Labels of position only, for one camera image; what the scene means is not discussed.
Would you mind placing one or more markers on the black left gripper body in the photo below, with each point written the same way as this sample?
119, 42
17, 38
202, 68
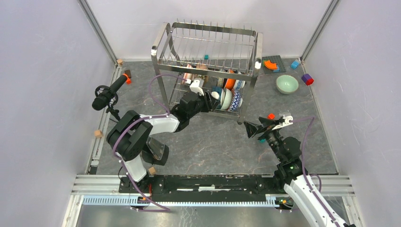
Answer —
205, 106

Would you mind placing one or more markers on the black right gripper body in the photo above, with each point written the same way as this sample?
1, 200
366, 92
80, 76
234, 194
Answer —
263, 127

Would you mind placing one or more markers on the pale green ceramic bowl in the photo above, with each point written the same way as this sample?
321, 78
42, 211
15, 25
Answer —
287, 84

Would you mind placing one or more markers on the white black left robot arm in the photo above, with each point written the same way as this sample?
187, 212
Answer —
132, 134

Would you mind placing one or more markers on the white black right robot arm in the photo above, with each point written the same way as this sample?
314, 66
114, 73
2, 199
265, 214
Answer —
291, 175

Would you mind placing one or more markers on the steel two-tier dish rack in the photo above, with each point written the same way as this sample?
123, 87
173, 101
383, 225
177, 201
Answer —
180, 47

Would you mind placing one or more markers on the orange red small cube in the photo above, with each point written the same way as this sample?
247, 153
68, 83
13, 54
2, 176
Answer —
271, 116

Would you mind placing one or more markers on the black white patterned bowl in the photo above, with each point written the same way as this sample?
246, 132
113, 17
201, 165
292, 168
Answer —
220, 82

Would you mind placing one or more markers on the blue zigzag patterned bowl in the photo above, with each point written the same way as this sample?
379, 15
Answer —
236, 101

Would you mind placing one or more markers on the orange bowl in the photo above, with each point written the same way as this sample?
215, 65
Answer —
229, 84

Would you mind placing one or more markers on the red white patterned bowl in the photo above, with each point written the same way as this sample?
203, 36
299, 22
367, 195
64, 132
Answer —
187, 78

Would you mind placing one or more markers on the blue white porcelain bowl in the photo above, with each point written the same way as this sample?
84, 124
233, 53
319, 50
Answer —
239, 84

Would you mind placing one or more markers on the orange curved block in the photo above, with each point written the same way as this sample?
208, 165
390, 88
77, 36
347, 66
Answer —
270, 65

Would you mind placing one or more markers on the grey building baseplate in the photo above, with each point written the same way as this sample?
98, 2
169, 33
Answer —
275, 59

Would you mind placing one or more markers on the purple red block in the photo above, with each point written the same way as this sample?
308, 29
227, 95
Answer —
307, 79

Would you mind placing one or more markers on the light blue block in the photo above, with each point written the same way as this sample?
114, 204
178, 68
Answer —
295, 64

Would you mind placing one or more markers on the black clear-top container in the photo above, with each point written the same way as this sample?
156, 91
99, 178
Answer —
155, 152

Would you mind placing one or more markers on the wooden cube near base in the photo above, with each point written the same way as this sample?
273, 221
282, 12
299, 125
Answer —
152, 171

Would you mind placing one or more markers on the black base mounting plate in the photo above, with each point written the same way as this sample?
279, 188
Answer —
209, 188

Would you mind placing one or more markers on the black microphone on tripod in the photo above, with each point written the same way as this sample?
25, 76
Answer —
106, 97

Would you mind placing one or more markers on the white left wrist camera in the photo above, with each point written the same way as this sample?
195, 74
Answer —
196, 85

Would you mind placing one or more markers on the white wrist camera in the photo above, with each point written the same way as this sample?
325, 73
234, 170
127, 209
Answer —
196, 85
282, 122

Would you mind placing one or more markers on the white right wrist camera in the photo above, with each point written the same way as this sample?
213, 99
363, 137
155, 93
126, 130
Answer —
282, 122

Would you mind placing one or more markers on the wooden cube left rail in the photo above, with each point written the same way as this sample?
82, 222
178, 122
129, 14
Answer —
98, 134

